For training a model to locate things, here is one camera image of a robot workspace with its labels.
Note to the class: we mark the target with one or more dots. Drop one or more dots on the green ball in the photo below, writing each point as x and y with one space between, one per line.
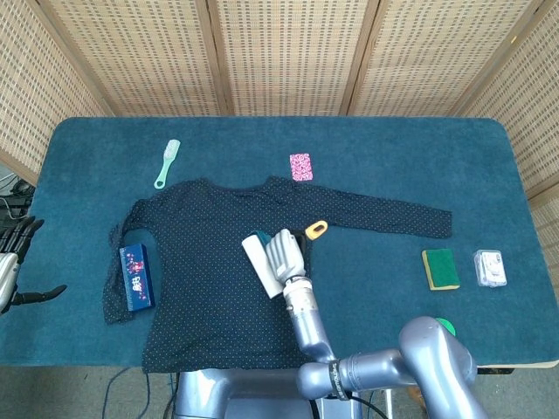
449 326

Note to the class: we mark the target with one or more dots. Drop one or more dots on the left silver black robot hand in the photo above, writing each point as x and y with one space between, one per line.
11 262

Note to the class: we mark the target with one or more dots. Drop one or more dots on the green yellow sponge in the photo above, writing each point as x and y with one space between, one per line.
441 267

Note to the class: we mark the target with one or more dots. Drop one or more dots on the brown shoe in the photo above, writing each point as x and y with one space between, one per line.
416 395

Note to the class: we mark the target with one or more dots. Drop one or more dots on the navy polka dot shirt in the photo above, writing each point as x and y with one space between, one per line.
209 262

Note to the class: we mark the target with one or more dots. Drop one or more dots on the black bar under table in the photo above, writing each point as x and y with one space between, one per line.
495 371

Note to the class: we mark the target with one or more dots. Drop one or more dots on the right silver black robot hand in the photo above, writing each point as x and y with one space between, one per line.
286 257

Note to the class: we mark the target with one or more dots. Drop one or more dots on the blue printed carton box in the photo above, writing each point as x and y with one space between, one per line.
136 277

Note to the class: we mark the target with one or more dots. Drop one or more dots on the silver-blue robot base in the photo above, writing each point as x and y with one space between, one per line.
236 393

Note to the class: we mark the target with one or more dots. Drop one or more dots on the blue carpet table cover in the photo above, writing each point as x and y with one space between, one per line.
384 153

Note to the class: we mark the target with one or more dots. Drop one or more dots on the woven bamboo screen panel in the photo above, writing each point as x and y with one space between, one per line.
144 57
30 87
288 57
533 113
436 57

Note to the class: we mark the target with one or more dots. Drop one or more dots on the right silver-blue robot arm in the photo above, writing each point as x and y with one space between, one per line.
428 358

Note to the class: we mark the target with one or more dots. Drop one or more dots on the mint green brush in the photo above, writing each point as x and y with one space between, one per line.
168 159

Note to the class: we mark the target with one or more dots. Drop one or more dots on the pink patterned card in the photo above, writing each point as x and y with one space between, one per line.
301 167

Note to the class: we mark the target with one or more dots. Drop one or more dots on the clear plastic box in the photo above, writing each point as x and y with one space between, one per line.
491 268

